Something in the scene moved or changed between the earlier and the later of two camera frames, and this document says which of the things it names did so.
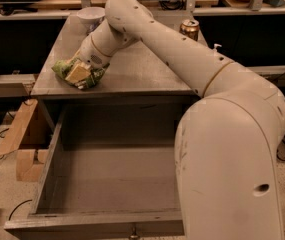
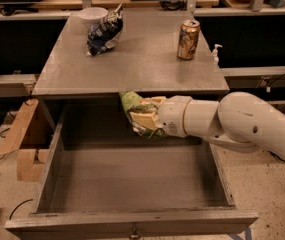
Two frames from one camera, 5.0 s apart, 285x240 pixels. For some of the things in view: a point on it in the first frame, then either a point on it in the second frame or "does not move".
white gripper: [90, 54] -> [172, 116]
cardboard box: [30, 163] does not move
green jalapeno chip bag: [64, 67] -> [131, 103]
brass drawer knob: [134, 234] does not move
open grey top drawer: [111, 173] does not move
